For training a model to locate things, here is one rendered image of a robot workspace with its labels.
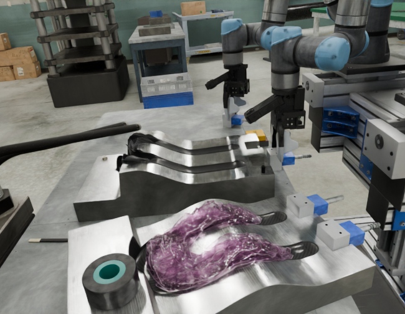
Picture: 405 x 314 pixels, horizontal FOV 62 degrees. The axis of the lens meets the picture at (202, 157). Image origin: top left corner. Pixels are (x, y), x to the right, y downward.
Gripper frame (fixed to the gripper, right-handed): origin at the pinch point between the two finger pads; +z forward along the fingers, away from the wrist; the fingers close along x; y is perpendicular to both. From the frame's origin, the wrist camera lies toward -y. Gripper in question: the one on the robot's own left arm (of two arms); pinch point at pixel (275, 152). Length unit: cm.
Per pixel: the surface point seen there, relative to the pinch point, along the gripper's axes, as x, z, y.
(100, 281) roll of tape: -55, -10, -38
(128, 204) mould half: -19.7, 0.5, -41.3
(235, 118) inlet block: 34.1, 0.8, -7.7
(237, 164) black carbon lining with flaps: -12.0, -3.9, -13.0
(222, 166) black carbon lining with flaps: -11.7, -3.6, -17.1
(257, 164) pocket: -10.2, -2.4, -7.3
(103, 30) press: 368, -6, -133
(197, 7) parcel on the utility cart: 582, -12, -7
